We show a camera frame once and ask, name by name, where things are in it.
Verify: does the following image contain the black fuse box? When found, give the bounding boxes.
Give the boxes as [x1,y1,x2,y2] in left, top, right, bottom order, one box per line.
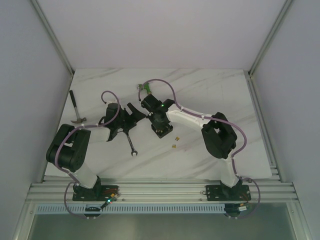
[151,122,173,139]

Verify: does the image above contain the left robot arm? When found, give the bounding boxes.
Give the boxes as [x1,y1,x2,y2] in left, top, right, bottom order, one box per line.
[46,102,147,201]

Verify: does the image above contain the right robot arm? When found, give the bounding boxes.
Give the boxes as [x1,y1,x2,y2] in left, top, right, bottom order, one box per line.
[140,94,240,200]

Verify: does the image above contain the silver combination wrench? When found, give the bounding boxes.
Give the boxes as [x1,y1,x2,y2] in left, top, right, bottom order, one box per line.
[125,132,138,157]

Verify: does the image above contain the hammer with black handle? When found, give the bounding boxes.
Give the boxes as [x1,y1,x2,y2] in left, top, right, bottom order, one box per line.
[69,90,87,124]

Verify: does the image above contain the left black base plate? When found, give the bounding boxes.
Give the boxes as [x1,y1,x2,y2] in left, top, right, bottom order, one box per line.
[72,185,119,202]

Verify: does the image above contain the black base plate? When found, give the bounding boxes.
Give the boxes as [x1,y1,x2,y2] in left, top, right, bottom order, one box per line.
[72,185,119,202]
[205,184,252,202]

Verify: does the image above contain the aluminium frame rail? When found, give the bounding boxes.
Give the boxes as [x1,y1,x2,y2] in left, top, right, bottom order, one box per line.
[26,176,298,203]

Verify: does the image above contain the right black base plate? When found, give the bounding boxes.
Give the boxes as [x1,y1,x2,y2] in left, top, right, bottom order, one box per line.
[205,184,252,202]

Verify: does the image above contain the white slotted cable duct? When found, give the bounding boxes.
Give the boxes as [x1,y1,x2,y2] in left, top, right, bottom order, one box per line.
[35,203,226,215]

